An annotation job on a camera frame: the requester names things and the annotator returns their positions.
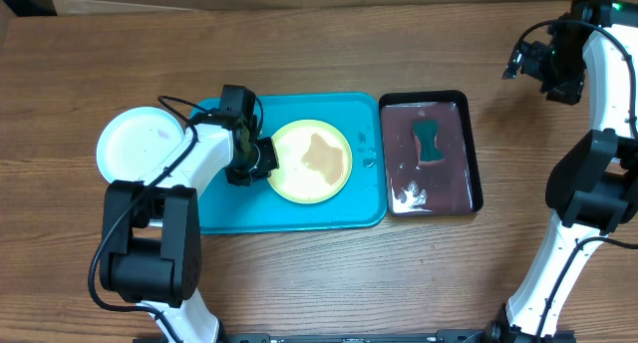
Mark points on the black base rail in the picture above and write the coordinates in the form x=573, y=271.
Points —
x=442, y=336

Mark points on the green sponge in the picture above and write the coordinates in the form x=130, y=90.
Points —
x=425, y=134

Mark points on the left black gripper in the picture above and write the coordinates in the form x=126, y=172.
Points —
x=271, y=162

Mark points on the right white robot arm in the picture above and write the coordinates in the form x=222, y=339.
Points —
x=593, y=189

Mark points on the teal plastic tray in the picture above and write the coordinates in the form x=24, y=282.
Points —
x=362, y=202

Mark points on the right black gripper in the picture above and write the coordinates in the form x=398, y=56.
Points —
x=535, y=59

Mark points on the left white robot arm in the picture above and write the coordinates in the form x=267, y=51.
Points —
x=149, y=258

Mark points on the light blue plate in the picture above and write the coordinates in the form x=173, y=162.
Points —
x=136, y=142

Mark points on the black tray with dirty water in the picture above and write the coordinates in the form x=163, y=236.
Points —
x=450, y=187

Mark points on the yellow plate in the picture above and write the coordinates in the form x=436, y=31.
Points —
x=315, y=161

